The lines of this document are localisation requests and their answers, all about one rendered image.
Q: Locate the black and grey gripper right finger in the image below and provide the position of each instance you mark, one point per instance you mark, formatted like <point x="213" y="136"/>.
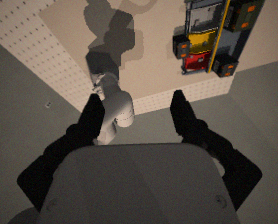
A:
<point x="241" y="174"/>

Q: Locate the red open bin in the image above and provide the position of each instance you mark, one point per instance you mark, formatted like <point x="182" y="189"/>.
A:
<point x="193" y="63"/>

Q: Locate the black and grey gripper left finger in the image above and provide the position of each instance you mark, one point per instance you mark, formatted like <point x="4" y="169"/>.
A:
<point x="36" y="179"/>

